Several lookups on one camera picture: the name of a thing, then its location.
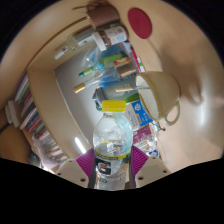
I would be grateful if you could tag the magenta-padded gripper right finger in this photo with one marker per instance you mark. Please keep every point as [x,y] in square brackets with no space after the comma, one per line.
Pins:
[143,165]

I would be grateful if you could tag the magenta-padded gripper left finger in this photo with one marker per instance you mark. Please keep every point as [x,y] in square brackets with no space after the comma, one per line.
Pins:
[85,165]

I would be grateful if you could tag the clear yellow-capped drink bottle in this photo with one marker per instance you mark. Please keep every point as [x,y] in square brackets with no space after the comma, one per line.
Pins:
[111,146]

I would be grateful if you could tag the white LED desk lamp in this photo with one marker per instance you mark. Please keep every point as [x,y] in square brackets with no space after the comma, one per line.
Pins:
[80,145]

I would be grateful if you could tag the slim bottle with gold cap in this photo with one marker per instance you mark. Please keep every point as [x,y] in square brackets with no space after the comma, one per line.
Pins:
[83,86]

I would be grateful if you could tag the wooden shelf unit with books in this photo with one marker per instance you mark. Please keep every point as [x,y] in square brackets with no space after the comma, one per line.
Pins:
[40,100]

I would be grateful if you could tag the slim bottle with green cap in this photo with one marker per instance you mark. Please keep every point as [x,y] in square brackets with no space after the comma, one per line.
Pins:
[100,66]

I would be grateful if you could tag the clear glass bottle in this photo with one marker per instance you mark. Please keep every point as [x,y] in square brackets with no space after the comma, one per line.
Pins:
[76,41]

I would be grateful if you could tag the brown jar with white lid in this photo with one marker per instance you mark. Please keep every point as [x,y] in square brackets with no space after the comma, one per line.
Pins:
[111,36]

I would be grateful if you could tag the flat round red coaster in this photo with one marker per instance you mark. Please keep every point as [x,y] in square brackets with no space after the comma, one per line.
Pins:
[140,23]

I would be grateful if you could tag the brown mug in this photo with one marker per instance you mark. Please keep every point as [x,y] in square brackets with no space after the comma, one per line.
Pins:
[103,16]

